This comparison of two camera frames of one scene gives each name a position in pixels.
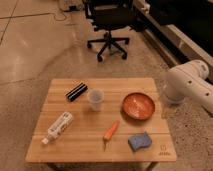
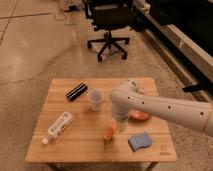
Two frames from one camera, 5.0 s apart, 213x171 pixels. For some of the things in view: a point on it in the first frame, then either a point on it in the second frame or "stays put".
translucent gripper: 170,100 → 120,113
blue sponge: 138,141 stays put
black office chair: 107,15 stays put
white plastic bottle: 63,122 stays put
